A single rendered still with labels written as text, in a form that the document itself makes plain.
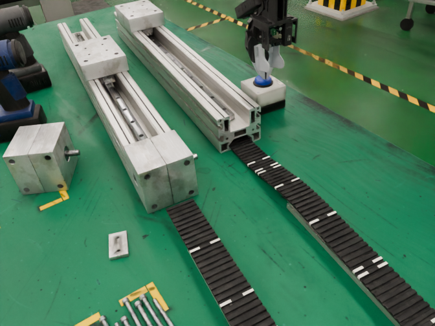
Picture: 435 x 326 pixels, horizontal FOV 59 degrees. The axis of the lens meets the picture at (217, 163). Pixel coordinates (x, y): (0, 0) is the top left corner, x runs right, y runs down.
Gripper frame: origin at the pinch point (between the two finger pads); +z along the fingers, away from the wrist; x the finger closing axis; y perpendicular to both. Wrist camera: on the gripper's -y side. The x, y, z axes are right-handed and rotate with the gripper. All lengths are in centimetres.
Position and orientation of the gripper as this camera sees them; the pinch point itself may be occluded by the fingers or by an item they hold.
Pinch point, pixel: (263, 72)
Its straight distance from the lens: 93.0
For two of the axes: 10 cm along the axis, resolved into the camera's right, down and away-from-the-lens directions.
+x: 8.9, -3.3, 3.1
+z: 0.7, 7.7, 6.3
